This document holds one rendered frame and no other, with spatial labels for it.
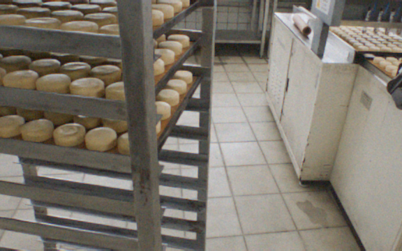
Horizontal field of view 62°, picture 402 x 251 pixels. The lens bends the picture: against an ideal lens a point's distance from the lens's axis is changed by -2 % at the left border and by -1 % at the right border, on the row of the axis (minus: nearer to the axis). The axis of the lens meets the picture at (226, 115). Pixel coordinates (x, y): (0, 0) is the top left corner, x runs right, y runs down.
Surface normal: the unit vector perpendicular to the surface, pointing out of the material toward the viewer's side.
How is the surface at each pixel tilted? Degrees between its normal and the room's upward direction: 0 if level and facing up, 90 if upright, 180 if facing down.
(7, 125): 0
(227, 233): 0
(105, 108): 90
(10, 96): 90
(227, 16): 90
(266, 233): 0
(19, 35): 90
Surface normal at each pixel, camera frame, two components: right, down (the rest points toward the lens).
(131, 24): -0.14, 0.45
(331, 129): 0.07, 0.47
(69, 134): 0.06, -0.88
